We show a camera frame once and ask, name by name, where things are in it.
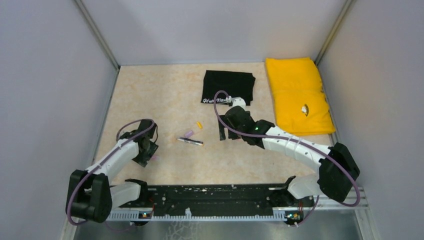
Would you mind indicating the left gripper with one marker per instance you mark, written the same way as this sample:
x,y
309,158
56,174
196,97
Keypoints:
x,y
142,160

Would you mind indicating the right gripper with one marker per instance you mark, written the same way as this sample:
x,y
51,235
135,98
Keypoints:
x,y
222,126

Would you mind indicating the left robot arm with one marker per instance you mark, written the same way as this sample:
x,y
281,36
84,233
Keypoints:
x,y
106,179

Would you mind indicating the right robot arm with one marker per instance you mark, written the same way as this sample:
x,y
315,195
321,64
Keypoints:
x,y
335,170

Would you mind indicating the purple pen cap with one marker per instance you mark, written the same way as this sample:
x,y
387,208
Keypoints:
x,y
189,134

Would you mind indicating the black folded t-shirt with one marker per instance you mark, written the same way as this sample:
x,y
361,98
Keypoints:
x,y
235,84

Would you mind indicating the yellow folded t-shirt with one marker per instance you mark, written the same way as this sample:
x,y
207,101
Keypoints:
x,y
300,104

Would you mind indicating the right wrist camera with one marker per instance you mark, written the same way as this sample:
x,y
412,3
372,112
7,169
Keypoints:
x,y
236,101

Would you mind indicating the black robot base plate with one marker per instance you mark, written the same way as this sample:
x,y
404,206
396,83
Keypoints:
x,y
217,202

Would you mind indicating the aluminium frame rail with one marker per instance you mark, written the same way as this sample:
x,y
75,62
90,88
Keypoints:
x,y
293,217

